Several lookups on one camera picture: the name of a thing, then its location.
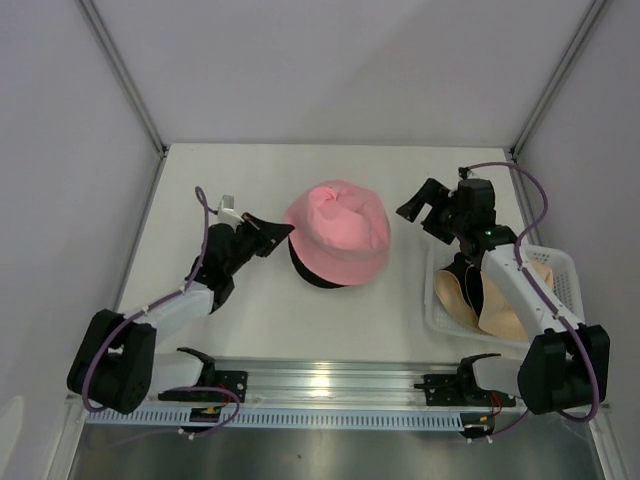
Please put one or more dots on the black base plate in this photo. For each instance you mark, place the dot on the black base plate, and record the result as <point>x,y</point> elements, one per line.
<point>233,381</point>
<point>449,390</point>

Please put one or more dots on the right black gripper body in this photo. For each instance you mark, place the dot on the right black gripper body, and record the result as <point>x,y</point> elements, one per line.
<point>448,207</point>

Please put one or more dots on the beige bucket hat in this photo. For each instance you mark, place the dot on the beige bucket hat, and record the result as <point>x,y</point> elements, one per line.
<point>495,314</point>

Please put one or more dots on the left aluminium frame post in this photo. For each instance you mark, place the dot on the left aluminium frame post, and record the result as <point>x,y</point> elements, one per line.
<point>107,45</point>

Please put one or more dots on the aluminium mounting rail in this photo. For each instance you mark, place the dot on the aluminium mounting rail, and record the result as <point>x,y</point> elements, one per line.
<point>311,384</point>

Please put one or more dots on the black and beige hat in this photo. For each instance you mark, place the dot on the black and beige hat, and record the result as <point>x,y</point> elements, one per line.
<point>459,289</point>

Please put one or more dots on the aluminium frame post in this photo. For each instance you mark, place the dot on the aluminium frame post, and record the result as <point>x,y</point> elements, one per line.
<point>570,54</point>
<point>107,45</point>

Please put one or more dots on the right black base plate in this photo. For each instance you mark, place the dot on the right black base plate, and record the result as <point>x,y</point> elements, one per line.
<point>449,390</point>

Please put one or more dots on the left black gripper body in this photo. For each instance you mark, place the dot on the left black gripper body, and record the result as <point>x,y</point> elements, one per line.
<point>248,243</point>

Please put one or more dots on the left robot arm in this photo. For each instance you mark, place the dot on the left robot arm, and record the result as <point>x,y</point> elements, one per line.
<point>115,366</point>

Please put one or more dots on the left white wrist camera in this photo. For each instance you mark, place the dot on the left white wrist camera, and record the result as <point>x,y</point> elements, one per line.
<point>226,213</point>

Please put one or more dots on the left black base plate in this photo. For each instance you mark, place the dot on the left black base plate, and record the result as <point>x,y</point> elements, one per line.
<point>233,381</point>

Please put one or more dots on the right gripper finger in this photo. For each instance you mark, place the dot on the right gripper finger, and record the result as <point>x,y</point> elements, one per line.
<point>432,193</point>
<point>433,225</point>

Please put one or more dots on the white slotted cable duct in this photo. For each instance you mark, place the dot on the white slotted cable duct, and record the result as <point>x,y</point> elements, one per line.
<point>289,418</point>

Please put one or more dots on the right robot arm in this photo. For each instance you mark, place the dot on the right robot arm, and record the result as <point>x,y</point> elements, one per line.
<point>566,365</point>

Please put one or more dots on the pink bucket hat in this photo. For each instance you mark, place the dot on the pink bucket hat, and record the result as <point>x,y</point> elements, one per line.
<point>342,232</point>

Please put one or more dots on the black smiley bucket hat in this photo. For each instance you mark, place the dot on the black smiley bucket hat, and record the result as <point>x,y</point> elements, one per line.
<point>307,275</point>

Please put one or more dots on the right aluminium frame post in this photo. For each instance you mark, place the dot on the right aluminium frame post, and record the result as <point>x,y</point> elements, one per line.
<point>570,54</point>

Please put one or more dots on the white plastic basket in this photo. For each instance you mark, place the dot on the white plastic basket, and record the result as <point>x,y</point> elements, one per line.
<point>553,266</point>

